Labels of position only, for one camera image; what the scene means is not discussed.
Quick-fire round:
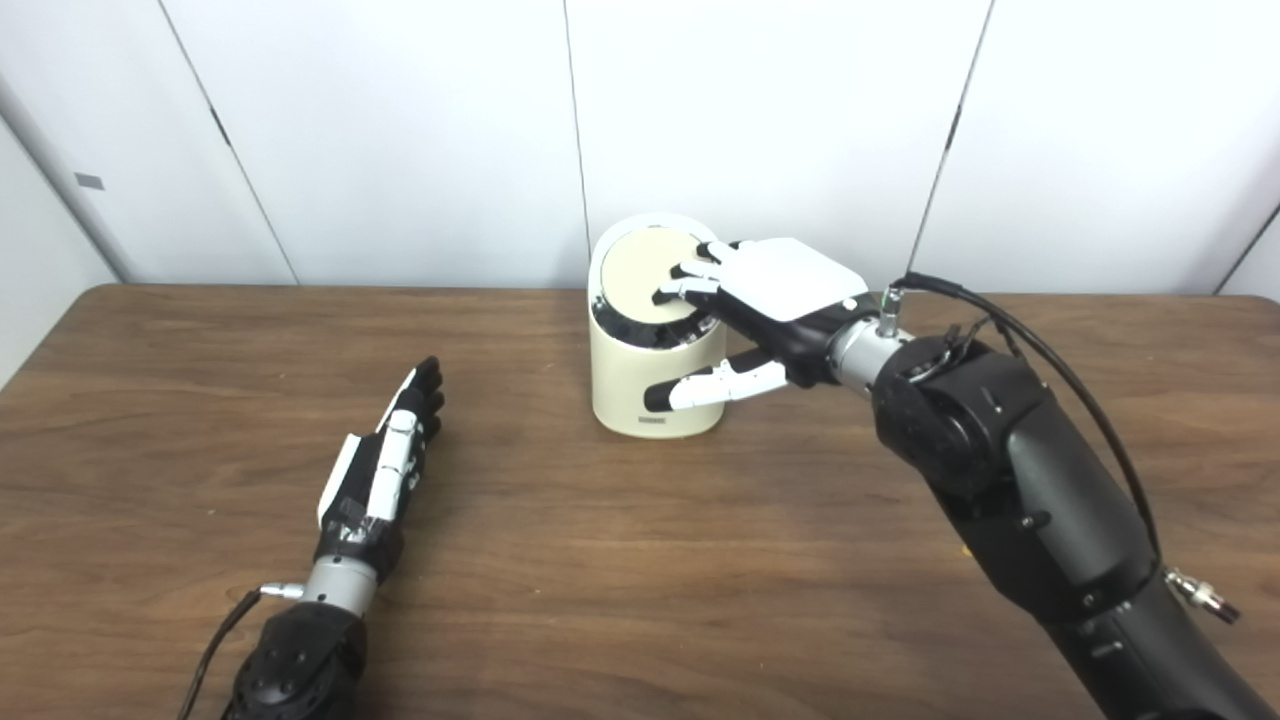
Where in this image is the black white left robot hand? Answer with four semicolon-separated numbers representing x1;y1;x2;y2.
316;356;446;581

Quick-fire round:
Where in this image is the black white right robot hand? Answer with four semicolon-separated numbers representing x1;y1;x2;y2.
645;237;871;413

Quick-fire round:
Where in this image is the round cream bin lid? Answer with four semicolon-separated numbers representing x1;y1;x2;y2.
600;228;716;323

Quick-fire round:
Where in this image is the cream-colored bin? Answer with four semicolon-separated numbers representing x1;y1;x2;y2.
588;213;729;439

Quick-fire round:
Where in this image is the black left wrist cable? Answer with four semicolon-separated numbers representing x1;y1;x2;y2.
178;582;306;720

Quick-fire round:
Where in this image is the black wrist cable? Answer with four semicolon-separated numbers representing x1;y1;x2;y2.
178;582;306;720
878;272;1163;561

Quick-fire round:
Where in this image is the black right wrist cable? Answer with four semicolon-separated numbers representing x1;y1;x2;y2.
878;272;1163;561

